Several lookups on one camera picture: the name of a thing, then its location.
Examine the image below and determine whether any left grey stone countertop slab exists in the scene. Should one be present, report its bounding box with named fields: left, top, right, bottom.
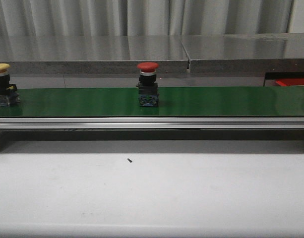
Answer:
left=0, top=36, right=188, bottom=74

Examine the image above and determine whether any grey stone countertop slab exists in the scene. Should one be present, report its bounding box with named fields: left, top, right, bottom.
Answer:
left=181, top=33, right=304, bottom=74
left=0, top=36, right=188, bottom=74

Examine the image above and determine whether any green conveyor belt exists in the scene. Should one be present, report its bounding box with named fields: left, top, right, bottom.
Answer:
left=0, top=86, right=304, bottom=118

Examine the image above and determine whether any red plastic tray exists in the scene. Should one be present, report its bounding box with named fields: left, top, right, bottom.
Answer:
left=275, top=78, right=304, bottom=86

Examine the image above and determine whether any right grey stone countertop slab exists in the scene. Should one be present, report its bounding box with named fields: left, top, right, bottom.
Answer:
left=181, top=33, right=304, bottom=74

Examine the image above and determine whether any grey pleated curtain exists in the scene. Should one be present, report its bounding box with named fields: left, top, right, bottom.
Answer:
left=0, top=0, right=294, bottom=36

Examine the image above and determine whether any aluminium conveyor frame rail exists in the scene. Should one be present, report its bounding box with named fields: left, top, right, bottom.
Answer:
left=0, top=117, right=304, bottom=130

